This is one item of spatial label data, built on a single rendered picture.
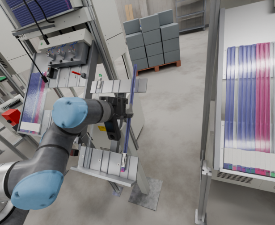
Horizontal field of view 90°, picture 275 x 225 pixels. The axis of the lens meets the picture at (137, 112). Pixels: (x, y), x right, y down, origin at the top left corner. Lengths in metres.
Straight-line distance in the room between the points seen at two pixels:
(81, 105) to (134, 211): 1.16
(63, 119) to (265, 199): 1.45
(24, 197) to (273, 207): 1.46
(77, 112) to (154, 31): 3.15
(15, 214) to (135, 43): 3.18
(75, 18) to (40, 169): 0.95
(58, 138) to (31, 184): 0.12
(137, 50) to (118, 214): 3.01
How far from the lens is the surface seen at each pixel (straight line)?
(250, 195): 1.50
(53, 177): 0.35
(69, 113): 0.35
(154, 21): 3.39
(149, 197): 1.40
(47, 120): 1.24
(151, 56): 3.49
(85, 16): 1.07
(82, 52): 1.07
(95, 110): 0.39
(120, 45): 1.41
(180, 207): 1.36
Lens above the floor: 1.29
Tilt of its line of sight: 35 degrees down
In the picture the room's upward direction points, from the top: 16 degrees counter-clockwise
